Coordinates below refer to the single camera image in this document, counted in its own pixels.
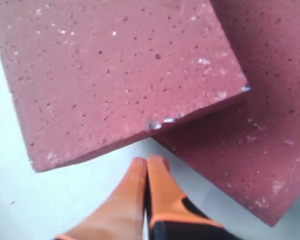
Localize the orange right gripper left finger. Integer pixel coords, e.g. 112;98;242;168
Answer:
56;157;147;240

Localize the red brick middle right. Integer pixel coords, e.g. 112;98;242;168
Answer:
155;0;300;227

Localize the red brick front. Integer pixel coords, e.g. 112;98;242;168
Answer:
0;0;248;172

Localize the red brick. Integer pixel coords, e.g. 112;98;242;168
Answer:
155;0;300;227
0;0;248;172

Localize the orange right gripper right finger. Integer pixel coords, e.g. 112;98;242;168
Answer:
146;155;225;240

